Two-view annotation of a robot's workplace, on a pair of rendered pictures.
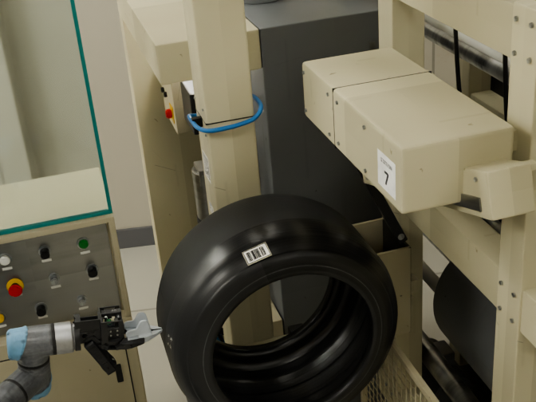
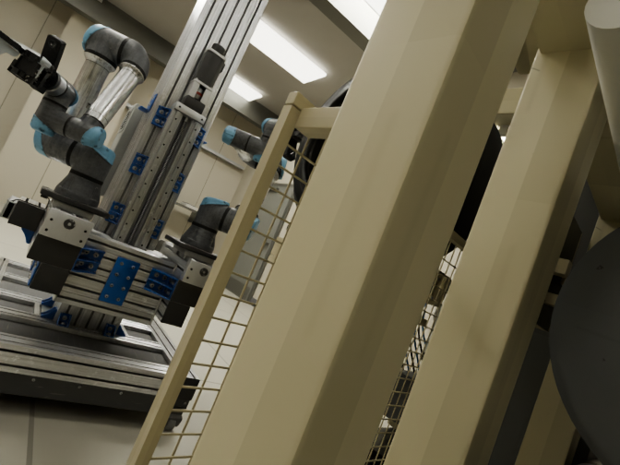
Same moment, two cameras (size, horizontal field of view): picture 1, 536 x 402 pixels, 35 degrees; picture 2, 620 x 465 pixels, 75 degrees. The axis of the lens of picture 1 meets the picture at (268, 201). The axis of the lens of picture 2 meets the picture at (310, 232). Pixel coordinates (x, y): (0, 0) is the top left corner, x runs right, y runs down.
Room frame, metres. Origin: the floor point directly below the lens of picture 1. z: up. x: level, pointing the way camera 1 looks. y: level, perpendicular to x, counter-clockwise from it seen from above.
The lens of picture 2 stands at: (1.13, -0.95, 0.79)
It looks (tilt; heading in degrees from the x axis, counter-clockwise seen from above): 6 degrees up; 60
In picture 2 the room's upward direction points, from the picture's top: 23 degrees clockwise
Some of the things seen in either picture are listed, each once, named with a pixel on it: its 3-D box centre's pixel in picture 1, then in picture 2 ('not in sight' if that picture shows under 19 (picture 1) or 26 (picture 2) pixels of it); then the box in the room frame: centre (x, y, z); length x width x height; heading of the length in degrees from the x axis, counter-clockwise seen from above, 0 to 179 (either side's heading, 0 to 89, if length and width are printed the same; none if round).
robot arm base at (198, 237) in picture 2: not in sight; (200, 236); (1.63, 0.81, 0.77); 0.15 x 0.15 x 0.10
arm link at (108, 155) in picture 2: not in sight; (93, 158); (1.13, 0.78, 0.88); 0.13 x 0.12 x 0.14; 158
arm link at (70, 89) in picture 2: not in sight; (61, 91); (0.96, 0.69, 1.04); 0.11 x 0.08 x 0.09; 68
